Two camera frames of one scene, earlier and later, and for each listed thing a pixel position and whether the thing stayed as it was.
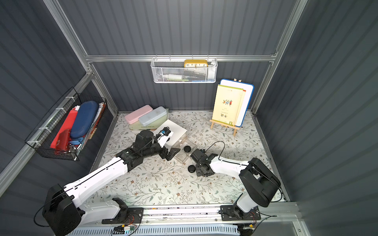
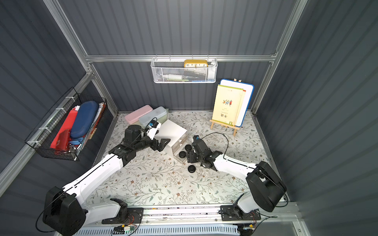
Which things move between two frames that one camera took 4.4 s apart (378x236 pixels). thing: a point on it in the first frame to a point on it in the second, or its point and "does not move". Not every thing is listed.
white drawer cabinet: [179, 134] does not move
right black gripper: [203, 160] to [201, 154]
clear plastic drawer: [182, 142] does not move
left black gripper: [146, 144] to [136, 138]
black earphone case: [187, 148] does not move
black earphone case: [191, 168] does not move
